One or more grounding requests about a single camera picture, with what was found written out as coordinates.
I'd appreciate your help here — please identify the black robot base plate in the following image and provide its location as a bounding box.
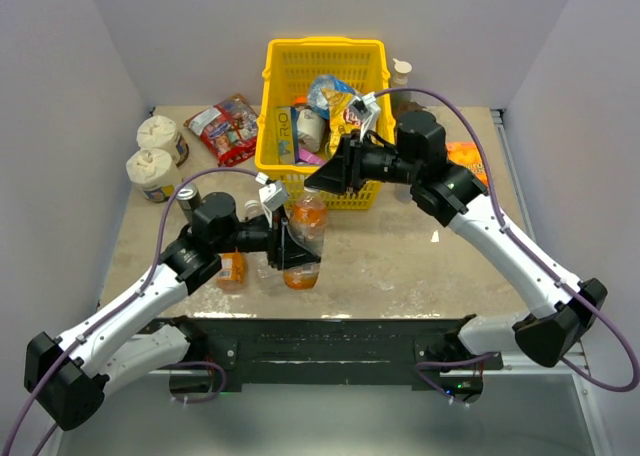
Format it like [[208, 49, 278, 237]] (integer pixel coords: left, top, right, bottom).
[[138, 316, 473, 393]]

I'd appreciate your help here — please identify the black drink can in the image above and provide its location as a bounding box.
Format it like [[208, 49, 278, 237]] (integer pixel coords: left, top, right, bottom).
[[176, 183, 202, 212]]

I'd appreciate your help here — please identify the yellow plastic basket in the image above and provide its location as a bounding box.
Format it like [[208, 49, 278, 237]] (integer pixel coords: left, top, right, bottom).
[[255, 36, 391, 202]]

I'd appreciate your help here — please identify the purple cable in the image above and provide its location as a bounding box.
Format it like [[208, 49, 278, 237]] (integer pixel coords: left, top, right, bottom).
[[0, 167, 271, 456], [372, 86, 640, 392]]

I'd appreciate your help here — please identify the small orange juice bottle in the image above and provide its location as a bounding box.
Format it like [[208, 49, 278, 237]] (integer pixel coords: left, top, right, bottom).
[[216, 251, 247, 293]]

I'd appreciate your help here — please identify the orange snack box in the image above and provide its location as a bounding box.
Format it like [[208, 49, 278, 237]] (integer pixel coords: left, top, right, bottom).
[[445, 142, 489, 186]]

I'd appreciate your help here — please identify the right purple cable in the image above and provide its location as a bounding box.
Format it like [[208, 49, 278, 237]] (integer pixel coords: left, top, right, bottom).
[[372, 86, 640, 392]]

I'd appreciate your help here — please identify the toilet paper roll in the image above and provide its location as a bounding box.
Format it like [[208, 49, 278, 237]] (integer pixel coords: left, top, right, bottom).
[[125, 148, 182, 203], [136, 115, 189, 166]]

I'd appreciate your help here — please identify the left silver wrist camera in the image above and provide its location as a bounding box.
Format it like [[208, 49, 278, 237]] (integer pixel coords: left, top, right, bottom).
[[259, 181, 289, 214]]

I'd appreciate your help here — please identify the yellow Lays chips bag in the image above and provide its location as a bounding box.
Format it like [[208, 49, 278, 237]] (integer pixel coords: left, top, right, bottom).
[[324, 91, 359, 156]]

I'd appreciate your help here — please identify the orange label tea bottle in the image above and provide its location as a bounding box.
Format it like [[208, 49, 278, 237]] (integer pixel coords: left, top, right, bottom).
[[283, 188, 329, 290]]

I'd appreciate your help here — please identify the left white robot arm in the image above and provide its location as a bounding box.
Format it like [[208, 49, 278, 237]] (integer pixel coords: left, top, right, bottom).
[[24, 192, 321, 431]]

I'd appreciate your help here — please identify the rear toilet paper roll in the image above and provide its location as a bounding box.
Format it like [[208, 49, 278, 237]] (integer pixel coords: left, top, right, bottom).
[[136, 115, 189, 166]]

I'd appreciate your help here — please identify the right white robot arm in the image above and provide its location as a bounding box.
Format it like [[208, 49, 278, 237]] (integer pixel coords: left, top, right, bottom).
[[304, 111, 607, 369]]

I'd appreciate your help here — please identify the aluminium frame rail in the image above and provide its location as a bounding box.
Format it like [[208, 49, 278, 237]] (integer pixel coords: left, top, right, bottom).
[[491, 110, 611, 455]]

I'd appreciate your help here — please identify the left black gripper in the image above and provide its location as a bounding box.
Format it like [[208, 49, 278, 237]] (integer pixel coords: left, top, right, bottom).
[[216, 203, 321, 270]]

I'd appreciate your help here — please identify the green soap dispenser bottle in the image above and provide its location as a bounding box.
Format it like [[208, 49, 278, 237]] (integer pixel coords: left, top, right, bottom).
[[390, 58, 412, 110]]

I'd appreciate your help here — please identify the purple pack in basket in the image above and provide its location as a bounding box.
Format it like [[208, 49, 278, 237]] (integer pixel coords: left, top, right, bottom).
[[297, 147, 326, 166]]

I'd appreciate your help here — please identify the blue plastic bag in basket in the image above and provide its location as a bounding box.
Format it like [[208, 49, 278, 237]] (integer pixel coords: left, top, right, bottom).
[[307, 74, 356, 114]]

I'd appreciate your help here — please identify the white paper roll in basket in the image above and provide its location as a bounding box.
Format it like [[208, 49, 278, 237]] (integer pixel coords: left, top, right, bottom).
[[297, 108, 326, 153]]

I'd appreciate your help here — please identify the front toilet paper roll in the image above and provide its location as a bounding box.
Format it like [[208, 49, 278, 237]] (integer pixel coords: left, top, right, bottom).
[[125, 148, 182, 203]]

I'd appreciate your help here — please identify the clear water bottle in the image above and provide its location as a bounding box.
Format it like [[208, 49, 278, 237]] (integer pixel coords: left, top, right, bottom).
[[244, 200, 281, 292]]

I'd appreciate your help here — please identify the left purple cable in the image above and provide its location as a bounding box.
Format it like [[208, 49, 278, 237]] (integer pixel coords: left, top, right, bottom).
[[0, 167, 271, 456]]

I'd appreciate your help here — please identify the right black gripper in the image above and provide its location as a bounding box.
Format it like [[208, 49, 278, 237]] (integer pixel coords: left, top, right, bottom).
[[307, 128, 422, 194]]

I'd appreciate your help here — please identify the red snack bag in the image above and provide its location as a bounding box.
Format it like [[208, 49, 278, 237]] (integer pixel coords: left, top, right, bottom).
[[184, 94, 258, 167]]

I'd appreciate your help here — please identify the blue RIO box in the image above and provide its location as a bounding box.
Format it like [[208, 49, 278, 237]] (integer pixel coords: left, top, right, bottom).
[[274, 106, 298, 165]]

